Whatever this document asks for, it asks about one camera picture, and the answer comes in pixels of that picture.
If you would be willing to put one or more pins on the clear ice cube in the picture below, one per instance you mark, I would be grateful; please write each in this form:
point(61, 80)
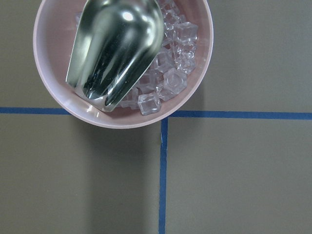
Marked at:
point(175, 81)
point(185, 32)
point(149, 103)

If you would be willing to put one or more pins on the metal ice scoop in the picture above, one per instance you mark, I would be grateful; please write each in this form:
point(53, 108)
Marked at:
point(115, 43)

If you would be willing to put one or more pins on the pink plastic bowl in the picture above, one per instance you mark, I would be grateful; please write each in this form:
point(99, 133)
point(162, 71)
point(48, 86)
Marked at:
point(53, 39)

